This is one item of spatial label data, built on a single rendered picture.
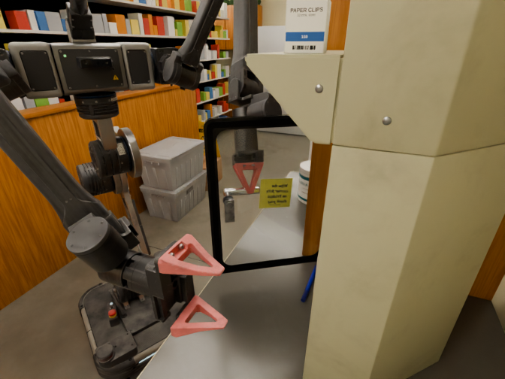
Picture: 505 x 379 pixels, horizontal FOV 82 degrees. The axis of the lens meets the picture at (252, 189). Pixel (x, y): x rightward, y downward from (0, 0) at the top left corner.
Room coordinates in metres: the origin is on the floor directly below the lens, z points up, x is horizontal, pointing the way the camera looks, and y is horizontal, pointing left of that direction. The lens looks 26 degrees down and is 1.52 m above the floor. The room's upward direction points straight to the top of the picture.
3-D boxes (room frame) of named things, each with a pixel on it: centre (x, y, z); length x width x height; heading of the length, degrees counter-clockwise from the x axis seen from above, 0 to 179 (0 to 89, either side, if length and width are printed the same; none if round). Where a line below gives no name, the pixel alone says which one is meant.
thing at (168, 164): (2.65, 0.77, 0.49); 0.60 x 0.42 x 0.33; 158
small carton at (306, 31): (0.43, -0.07, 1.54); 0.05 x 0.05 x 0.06; 73
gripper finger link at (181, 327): (0.31, 0.08, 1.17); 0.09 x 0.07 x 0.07; 68
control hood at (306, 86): (0.51, -0.10, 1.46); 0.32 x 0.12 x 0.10; 158
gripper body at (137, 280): (0.33, 0.15, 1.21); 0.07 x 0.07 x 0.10; 68
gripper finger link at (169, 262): (0.31, 0.08, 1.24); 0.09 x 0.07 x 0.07; 68
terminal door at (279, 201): (0.60, -0.05, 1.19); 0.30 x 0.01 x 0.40; 100
